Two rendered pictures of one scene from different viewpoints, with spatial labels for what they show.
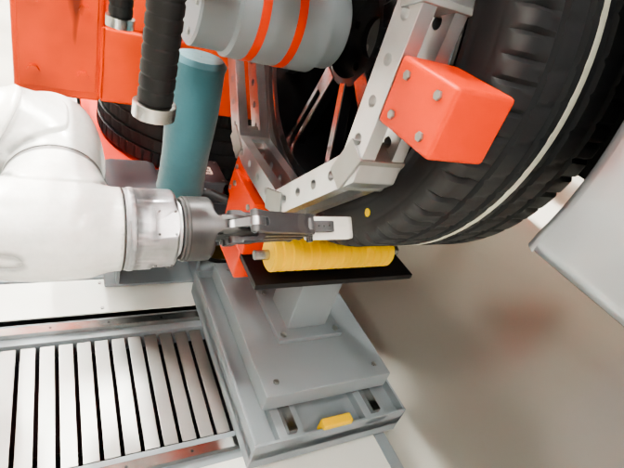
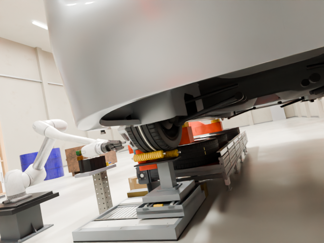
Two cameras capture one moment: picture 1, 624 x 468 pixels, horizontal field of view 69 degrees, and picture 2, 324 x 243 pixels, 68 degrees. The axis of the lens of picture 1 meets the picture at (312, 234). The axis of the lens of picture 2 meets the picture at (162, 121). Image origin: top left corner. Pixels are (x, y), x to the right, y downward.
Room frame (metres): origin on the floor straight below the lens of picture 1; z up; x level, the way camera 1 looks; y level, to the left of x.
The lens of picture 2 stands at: (-0.18, -1.70, 0.65)
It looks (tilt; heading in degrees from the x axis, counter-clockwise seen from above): 3 degrees up; 58
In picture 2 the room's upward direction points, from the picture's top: 11 degrees counter-clockwise
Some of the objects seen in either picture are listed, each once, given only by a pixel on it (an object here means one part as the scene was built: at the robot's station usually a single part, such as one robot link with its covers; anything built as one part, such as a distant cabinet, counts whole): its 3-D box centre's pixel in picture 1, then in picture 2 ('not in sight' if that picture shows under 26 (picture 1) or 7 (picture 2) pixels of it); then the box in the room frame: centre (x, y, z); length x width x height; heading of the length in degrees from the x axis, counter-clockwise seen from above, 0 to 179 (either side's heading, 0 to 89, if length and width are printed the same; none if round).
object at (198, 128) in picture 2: not in sight; (206, 123); (2.71, 1.49, 0.69); 0.52 x 0.17 x 0.35; 125
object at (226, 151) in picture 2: not in sight; (235, 146); (2.45, 0.70, 0.28); 2.47 x 0.06 x 0.22; 35
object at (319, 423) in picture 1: (288, 344); (171, 200); (0.81, -0.04, 0.13); 0.50 x 0.36 x 0.10; 35
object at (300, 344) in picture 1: (308, 284); (167, 176); (0.82, -0.03, 0.32); 0.40 x 0.30 x 0.28; 35
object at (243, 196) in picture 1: (273, 225); (148, 158); (0.74, 0.08, 0.48); 0.16 x 0.12 x 0.17; 125
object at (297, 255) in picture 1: (331, 252); (148, 155); (0.68, -0.04, 0.51); 0.29 x 0.06 x 0.06; 125
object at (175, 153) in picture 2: not in sight; (163, 155); (0.82, -0.03, 0.49); 0.29 x 0.06 x 0.06; 125
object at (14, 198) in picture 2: not in sight; (15, 197); (-0.23, 0.98, 0.35); 0.22 x 0.18 x 0.06; 33
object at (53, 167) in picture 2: not in sight; (42, 165); (0.51, 6.84, 0.46); 1.25 x 0.80 x 0.92; 126
